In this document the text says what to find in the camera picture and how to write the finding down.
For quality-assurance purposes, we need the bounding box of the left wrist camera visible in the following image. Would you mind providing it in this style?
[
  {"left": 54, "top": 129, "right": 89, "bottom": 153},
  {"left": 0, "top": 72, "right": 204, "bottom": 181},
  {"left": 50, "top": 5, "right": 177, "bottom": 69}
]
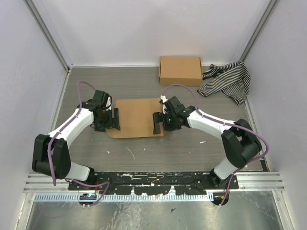
[{"left": 105, "top": 95, "right": 113, "bottom": 111}]

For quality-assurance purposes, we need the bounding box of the striped cloth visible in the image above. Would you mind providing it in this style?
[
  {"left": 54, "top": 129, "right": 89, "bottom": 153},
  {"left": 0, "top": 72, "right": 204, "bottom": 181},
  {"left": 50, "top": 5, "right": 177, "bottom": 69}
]
[{"left": 197, "top": 61, "right": 251, "bottom": 105}]

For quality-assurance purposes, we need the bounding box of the brown cardboard box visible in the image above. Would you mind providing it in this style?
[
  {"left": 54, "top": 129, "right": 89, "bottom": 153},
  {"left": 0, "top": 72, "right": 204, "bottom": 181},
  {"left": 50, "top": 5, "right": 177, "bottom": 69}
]
[
  {"left": 159, "top": 56, "right": 202, "bottom": 87},
  {"left": 106, "top": 98, "right": 166, "bottom": 138}
]

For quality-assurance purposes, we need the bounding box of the slotted cable duct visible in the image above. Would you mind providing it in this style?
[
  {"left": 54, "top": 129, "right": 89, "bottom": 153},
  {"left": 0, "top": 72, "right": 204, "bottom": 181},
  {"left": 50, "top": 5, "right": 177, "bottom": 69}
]
[{"left": 34, "top": 192, "right": 213, "bottom": 202}]

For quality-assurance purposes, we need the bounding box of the aluminium frame rail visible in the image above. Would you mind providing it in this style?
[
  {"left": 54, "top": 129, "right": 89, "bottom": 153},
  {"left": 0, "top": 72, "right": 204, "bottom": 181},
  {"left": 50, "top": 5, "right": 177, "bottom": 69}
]
[{"left": 24, "top": 171, "right": 284, "bottom": 193}]

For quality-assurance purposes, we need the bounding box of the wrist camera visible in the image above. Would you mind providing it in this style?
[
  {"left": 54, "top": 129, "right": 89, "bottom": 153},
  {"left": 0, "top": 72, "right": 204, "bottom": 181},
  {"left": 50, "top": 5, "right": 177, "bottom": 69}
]
[
  {"left": 105, "top": 95, "right": 113, "bottom": 111},
  {"left": 159, "top": 95, "right": 168, "bottom": 114}
]

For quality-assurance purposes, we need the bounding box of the closed brown cardboard box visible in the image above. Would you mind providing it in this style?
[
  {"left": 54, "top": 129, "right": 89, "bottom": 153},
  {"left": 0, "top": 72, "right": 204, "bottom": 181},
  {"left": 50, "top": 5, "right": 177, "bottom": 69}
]
[{"left": 159, "top": 56, "right": 202, "bottom": 87}]

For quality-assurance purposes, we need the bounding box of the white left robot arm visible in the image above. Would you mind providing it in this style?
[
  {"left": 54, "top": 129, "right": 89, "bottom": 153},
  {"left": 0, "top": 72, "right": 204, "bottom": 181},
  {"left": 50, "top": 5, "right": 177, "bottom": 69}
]
[{"left": 32, "top": 90, "right": 120, "bottom": 190}]

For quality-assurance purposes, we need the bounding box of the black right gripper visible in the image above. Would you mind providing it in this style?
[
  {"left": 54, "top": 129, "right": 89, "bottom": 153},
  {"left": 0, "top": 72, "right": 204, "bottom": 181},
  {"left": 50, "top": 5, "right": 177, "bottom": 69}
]
[{"left": 153, "top": 110, "right": 182, "bottom": 134}]

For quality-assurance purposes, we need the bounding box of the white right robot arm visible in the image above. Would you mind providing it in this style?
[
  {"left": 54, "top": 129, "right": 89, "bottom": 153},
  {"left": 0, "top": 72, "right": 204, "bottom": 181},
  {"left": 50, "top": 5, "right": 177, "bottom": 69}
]
[{"left": 153, "top": 95, "right": 262, "bottom": 189}]

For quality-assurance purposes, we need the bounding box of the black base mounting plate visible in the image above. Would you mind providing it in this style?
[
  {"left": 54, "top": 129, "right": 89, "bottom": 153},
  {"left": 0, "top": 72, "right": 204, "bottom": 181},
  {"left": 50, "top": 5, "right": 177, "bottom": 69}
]
[{"left": 68, "top": 171, "right": 240, "bottom": 195}]

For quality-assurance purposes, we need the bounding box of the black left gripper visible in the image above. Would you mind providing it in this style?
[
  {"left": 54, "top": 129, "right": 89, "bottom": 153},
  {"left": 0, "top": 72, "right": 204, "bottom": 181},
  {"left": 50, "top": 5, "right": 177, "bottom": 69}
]
[{"left": 95, "top": 108, "right": 120, "bottom": 133}]

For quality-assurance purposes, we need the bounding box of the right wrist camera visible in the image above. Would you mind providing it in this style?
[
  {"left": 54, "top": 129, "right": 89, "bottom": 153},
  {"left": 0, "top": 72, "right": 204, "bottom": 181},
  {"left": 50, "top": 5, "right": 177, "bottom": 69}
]
[{"left": 159, "top": 95, "right": 168, "bottom": 114}]

